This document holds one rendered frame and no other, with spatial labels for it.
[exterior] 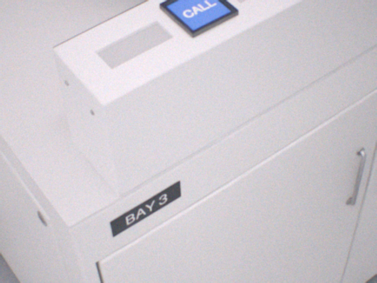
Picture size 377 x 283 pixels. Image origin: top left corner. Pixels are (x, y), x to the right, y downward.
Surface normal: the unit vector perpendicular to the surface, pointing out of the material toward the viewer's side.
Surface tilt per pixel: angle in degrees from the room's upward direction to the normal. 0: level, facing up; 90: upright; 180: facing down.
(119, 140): 90
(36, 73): 0
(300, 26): 90
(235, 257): 90
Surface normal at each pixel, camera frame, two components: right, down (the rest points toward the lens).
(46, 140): -0.04, -0.63
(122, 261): 0.58, 0.62
